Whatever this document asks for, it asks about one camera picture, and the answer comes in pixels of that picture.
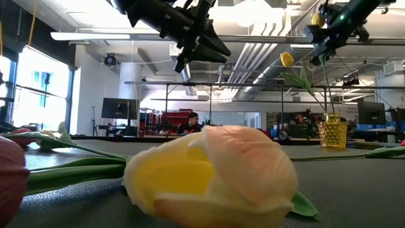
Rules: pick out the black table mat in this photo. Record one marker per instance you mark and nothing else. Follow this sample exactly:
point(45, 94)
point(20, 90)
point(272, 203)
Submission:
point(348, 190)

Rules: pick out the silver ventilation ducts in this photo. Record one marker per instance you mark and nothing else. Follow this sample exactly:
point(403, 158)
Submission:
point(253, 63)

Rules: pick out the black metal rack frame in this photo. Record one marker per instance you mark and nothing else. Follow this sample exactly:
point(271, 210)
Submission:
point(221, 84)

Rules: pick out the black monitor on stand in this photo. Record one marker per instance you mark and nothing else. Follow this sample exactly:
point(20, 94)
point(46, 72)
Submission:
point(119, 108)

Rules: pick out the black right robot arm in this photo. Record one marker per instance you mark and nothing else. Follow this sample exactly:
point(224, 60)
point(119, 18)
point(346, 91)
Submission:
point(364, 8)

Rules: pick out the white artificial tulip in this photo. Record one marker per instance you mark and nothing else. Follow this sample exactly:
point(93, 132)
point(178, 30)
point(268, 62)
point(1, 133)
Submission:
point(47, 134)

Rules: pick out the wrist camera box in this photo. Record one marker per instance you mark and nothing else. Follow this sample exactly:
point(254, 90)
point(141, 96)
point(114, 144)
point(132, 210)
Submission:
point(182, 61)
point(314, 34)

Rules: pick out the person beside workbench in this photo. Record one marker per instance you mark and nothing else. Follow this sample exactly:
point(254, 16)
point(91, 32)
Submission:
point(299, 122)

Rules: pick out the black silhouetted equipment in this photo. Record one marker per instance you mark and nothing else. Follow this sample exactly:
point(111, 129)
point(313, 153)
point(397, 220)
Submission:
point(6, 111)

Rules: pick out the yellow artificial tulip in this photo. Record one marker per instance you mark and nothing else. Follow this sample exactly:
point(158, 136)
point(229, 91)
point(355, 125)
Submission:
point(287, 59)
point(318, 19)

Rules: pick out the dark maroon artificial tulip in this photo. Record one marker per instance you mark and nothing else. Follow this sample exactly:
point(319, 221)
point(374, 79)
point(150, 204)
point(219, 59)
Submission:
point(11, 180)

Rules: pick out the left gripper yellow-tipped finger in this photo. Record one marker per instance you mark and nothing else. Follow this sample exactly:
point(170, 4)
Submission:
point(209, 57)

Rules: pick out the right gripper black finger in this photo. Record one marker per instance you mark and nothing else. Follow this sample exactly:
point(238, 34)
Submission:
point(330, 49)
point(317, 57)

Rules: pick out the long ceiling light bar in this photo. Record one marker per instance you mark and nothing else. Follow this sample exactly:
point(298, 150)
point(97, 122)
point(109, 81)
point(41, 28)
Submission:
point(91, 36)

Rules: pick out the black monitor with grey back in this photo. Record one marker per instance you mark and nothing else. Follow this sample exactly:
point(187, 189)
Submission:
point(371, 113)

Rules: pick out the white wall air unit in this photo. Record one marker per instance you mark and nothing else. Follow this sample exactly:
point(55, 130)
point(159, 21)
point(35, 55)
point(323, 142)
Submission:
point(394, 67)

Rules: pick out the person seated at desk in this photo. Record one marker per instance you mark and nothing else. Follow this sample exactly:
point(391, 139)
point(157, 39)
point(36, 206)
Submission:
point(190, 126)

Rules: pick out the black camera on pole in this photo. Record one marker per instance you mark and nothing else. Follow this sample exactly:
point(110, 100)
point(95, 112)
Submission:
point(47, 79)

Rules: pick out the red artificial tulip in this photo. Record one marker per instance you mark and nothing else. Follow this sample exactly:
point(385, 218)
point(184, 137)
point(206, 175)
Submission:
point(22, 139)

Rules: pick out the black ceiling camera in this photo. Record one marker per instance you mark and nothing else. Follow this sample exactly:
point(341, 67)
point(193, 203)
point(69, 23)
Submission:
point(110, 60)

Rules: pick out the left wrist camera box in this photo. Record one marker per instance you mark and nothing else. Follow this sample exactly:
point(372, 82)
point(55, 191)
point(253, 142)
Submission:
point(182, 61)

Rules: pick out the yellow textured glass vase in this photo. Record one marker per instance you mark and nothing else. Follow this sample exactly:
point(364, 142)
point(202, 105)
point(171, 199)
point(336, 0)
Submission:
point(332, 134)

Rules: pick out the cream peach artificial tulip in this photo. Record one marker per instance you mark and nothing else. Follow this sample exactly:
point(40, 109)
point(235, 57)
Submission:
point(221, 171)

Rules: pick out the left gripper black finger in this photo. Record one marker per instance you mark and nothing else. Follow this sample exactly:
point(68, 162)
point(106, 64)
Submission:
point(212, 42)

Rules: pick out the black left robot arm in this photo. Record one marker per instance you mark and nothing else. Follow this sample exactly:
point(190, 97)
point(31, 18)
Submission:
point(142, 9)

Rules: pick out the black aluminium table frame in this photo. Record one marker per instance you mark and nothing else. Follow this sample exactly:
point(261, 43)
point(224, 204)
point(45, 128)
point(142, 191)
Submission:
point(126, 137)

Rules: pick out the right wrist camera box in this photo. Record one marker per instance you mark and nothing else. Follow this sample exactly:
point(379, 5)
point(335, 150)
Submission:
point(314, 34)

